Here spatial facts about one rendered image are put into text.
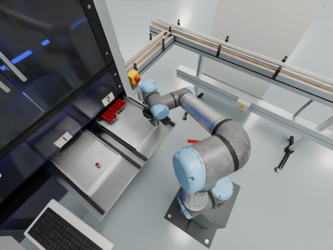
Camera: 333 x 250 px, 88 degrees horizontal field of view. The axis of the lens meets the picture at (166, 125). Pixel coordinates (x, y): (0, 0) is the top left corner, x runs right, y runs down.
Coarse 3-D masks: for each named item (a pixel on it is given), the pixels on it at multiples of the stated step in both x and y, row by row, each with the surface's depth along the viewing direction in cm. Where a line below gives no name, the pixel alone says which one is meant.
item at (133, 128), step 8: (128, 104) 123; (136, 104) 119; (128, 112) 119; (136, 112) 119; (120, 120) 116; (128, 120) 116; (136, 120) 115; (144, 120) 115; (112, 128) 113; (120, 128) 112; (128, 128) 112; (136, 128) 112; (144, 128) 112; (152, 128) 108; (120, 136) 109; (128, 136) 109; (136, 136) 109; (144, 136) 109; (128, 144) 105; (136, 144) 106
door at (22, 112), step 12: (12, 84) 63; (0, 96) 62; (12, 96) 65; (24, 96) 68; (0, 108) 64; (12, 108) 67; (24, 108) 70; (36, 108) 74; (0, 120) 65; (12, 120) 69; (24, 120) 73; (36, 120) 77; (0, 132) 68; (12, 132) 71; (0, 144) 70
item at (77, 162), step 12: (84, 132) 112; (72, 144) 108; (84, 144) 107; (96, 144) 107; (60, 156) 104; (72, 156) 104; (84, 156) 103; (96, 156) 103; (108, 156) 103; (120, 156) 102; (60, 168) 100; (72, 168) 100; (84, 168) 100; (96, 168) 99; (108, 168) 96; (72, 180) 94; (84, 180) 96; (96, 180) 92; (84, 192) 89
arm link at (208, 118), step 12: (180, 96) 76; (192, 96) 72; (192, 108) 67; (204, 108) 63; (204, 120) 60; (216, 120) 56; (228, 120) 53; (216, 132) 53; (228, 132) 47; (240, 132) 48; (240, 144) 45; (240, 156) 44; (240, 168) 46
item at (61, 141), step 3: (66, 132) 93; (63, 135) 92; (66, 135) 94; (69, 135) 96; (60, 138) 92; (66, 138) 95; (69, 138) 97; (57, 141) 91; (60, 141) 93; (63, 141) 94; (66, 141) 96; (57, 144) 92; (60, 144) 94; (63, 144) 96; (60, 147) 95
